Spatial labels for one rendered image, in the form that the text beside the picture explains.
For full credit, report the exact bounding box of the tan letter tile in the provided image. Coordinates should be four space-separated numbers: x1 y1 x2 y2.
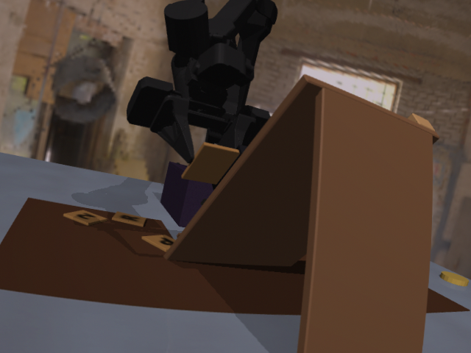
181 142 240 185
63 210 107 226
112 211 146 227
141 235 175 252

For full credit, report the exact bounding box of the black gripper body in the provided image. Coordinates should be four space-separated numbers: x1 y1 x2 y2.
127 68 271 146

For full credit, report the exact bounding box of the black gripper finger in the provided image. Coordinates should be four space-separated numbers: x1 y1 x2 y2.
149 95 194 163
217 114 256 149

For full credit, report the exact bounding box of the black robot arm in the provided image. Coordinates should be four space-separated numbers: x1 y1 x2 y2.
164 0 277 116

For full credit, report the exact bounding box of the olive-yellow flat round disc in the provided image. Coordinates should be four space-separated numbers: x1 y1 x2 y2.
440 271 469 287

